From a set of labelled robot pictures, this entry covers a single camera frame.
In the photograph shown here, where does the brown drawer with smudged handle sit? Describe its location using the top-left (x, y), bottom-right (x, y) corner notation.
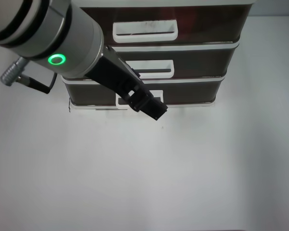
top-left (79, 4), bottom-right (252, 45)

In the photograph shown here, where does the brown drawer with clean handle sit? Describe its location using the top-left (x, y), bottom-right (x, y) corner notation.
top-left (103, 47), bottom-right (239, 79)

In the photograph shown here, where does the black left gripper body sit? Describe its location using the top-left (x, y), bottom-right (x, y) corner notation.
top-left (84, 45), bottom-right (156, 113)

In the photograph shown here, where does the silver plug with black cable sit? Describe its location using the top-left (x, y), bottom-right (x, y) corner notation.
top-left (0, 56), bottom-right (58, 94)

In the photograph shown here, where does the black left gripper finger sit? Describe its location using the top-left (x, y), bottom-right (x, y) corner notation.
top-left (149, 96), bottom-right (169, 115)
top-left (142, 98), bottom-right (163, 121)

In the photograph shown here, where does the brown drawer with small handle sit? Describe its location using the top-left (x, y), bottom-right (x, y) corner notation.
top-left (65, 80), bottom-right (226, 108)

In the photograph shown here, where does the dark plastic drawer cabinet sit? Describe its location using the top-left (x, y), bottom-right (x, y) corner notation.
top-left (61, 0), bottom-right (256, 111)

